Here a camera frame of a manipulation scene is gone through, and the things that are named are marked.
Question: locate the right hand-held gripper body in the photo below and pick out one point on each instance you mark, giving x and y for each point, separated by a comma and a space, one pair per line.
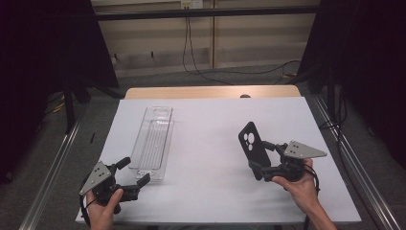
300, 150

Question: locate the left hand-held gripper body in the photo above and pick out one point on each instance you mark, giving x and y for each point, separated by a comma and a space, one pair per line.
99, 179

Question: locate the black phone case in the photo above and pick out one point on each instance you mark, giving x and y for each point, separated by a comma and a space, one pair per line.
255, 150

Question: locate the clear plastic storage bin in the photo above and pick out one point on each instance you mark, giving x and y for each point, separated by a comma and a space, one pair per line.
153, 143

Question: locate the person's left hand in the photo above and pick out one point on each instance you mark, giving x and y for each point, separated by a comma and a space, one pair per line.
102, 214

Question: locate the person's right hand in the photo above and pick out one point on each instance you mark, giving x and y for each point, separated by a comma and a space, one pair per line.
303, 191

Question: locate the white table cover sheet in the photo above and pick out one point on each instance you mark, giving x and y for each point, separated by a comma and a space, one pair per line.
204, 153

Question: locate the black stand leg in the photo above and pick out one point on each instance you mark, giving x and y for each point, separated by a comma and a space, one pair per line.
69, 105

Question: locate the wooden table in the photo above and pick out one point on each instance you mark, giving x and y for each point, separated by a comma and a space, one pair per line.
191, 92

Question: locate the black curtain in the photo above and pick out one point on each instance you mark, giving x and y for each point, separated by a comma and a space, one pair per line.
38, 64
367, 64

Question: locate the metal floor rail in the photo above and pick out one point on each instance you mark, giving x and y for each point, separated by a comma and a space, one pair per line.
48, 175
360, 166

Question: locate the long wall desk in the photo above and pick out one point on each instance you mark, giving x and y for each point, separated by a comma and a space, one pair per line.
204, 13

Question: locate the white wall socket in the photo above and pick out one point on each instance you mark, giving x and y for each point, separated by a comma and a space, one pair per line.
191, 4

